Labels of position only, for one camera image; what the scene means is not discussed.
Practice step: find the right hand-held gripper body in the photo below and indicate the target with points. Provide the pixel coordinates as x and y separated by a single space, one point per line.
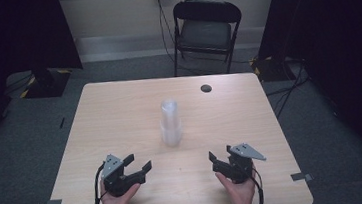
242 168

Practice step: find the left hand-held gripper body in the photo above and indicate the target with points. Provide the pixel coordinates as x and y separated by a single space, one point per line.
114 183

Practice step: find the clear plastic bottle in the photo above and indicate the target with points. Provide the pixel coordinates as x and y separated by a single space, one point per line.
171 126

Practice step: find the person's right hand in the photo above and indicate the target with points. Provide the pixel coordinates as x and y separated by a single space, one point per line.
241 195

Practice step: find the round black table grommet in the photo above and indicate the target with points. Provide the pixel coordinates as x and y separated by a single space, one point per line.
206 88

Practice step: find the small black floor marker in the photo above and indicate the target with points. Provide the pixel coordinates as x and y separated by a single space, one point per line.
62 122

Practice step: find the black stand base yellow tape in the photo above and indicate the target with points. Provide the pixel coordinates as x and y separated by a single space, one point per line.
271 71
46 84

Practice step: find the black folding chair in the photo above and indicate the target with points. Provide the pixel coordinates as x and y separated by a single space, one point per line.
207 34

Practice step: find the black curtain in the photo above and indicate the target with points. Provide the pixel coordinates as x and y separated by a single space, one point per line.
11 34
336 33

